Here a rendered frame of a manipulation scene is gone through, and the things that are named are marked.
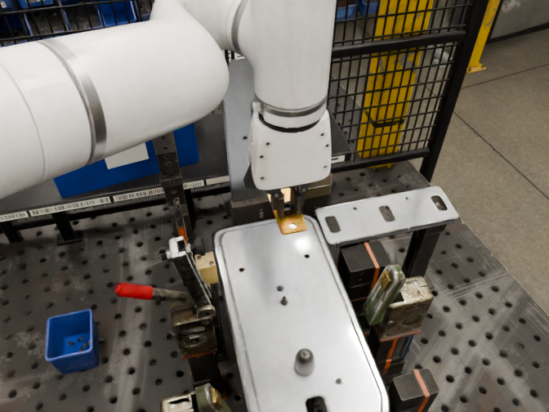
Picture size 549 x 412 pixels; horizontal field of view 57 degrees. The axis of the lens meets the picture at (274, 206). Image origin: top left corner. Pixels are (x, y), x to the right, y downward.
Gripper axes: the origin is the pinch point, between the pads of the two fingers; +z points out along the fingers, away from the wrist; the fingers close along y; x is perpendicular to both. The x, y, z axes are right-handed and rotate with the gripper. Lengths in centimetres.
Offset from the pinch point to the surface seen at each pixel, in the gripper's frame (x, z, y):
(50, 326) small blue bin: 20, 49, -48
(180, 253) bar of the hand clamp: -1.1, 6.0, -15.9
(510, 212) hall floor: 80, 127, 135
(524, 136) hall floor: 128, 127, 174
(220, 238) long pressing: 17.7, 27.4, -8.3
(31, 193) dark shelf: 37, 24, -45
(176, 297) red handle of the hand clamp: -0.4, 17.8, -18.1
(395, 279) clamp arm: -6.8, 16.2, 16.4
